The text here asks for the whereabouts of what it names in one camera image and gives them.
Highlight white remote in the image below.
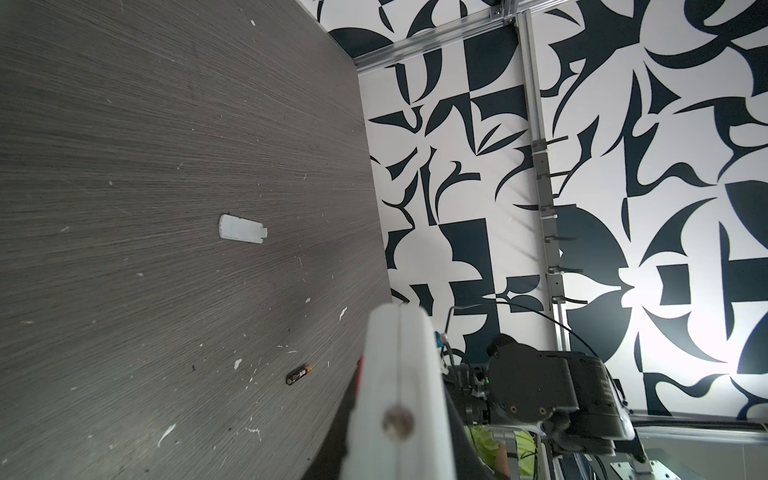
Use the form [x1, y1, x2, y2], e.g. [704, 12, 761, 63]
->
[340, 303, 457, 479]

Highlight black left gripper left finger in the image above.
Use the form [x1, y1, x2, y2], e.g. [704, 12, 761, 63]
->
[301, 377, 357, 480]

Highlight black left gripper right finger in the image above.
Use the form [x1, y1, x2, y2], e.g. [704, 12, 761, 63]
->
[444, 386, 495, 480]

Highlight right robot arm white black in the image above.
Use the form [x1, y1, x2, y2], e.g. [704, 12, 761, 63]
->
[440, 334, 653, 479]

